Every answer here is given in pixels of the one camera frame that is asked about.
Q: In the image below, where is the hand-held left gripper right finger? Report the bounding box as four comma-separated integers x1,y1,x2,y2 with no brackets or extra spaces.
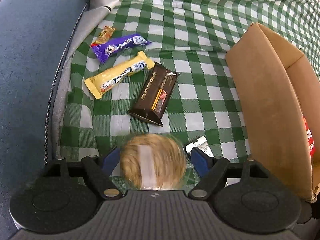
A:
187,147,273,200

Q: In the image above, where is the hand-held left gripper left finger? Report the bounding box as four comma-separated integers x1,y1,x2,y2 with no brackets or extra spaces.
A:
42,146,123,200

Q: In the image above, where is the silver white snack bar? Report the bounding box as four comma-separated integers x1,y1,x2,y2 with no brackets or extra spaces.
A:
185,136,215,158

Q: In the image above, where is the clear bag of cookies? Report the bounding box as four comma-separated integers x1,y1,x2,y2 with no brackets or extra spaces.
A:
119,133,187,190

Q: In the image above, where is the dark brown chocolate bar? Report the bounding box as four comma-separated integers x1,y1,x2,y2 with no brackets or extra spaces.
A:
127,62,180,127

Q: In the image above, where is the yellow candy packet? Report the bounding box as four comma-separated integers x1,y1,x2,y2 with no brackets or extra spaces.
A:
84,51,155,100

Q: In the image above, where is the brown cardboard box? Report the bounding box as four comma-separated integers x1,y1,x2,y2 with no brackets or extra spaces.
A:
225,22,320,203

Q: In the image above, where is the red snack packet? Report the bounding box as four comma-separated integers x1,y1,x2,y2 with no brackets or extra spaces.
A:
301,114,317,157

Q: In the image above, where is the purple candy packet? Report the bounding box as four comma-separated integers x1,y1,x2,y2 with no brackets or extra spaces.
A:
91,34,152,64

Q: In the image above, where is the small gold red candy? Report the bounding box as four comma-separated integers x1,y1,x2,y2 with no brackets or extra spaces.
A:
91,26,117,47

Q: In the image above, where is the green white checked cloth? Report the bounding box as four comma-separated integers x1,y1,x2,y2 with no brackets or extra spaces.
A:
60,0,320,188

